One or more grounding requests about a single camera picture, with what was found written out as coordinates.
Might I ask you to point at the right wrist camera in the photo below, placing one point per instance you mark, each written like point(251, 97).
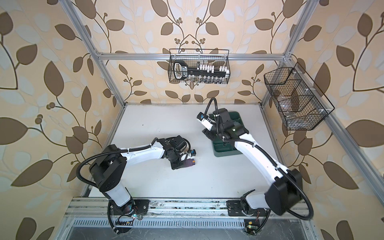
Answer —
point(208, 123)

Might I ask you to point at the black wire basket wall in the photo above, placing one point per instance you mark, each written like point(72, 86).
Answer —
point(217, 57)
point(301, 106)

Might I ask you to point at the black wire basket back wall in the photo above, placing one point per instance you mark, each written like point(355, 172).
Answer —
point(217, 57)

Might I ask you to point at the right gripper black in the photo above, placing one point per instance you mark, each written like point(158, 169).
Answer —
point(208, 134)

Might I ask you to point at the black tool in basket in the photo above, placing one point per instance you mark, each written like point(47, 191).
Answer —
point(183, 71)

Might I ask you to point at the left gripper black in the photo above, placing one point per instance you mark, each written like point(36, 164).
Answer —
point(176, 166)

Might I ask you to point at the purple sock beige toe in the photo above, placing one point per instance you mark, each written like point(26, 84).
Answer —
point(189, 163)

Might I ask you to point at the green divided plastic tray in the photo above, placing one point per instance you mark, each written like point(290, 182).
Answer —
point(221, 149)

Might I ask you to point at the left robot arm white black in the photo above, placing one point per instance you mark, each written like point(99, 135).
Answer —
point(104, 171)

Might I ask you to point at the black wire basket right wall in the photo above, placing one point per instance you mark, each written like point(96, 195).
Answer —
point(301, 106)

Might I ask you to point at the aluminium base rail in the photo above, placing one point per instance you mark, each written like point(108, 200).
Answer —
point(162, 213)

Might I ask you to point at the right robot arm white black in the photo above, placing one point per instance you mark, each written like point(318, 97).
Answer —
point(285, 187)

